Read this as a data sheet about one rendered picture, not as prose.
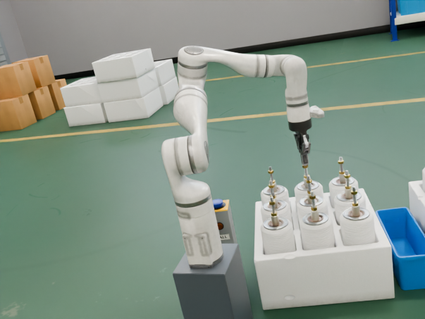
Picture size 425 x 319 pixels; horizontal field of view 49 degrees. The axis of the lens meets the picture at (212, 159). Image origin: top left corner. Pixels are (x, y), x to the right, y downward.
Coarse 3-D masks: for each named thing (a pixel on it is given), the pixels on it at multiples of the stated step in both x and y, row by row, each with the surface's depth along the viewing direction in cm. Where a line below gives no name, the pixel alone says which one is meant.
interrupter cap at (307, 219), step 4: (320, 212) 141; (304, 216) 140; (308, 216) 140; (320, 216) 139; (324, 216) 138; (304, 220) 138; (308, 220) 138; (320, 220) 136; (324, 220) 136; (308, 224) 136; (312, 224) 135; (316, 224) 135; (320, 224) 135
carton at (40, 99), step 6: (36, 90) 483; (42, 90) 491; (48, 90) 500; (30, 96) 482; (36, 96) 482; (42, 96) 491; (48, 96) 499; (30, 102) 485; (36, 102) 483; (42, 102) 490; (48, 102) 499; (36, 108) 486; (42, 108) 489; (48, 108) 498; (54, 108) 508; (36, 114) 489; (42, 114) 489; (48, 114) 497
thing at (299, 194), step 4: (320, 184) 160; (296, 188) 160; (320, 188) 158; (296, 192) 159; (300, 192) 157; (304, 192) 157; (316, 192) 156; (320, 192) 157; (296, 196) 160; (300, 196) 158; (304, 196) 157; (296, 200) 161
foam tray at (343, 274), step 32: (256, 224) 157; (256, 256) 138; (288, 256) 136; (320, 256) 134; (352, 256) 133; (384, 256) 132; (288, 288) 139; (320, 288) 138; (352, 288) 137; (384, 288) 136
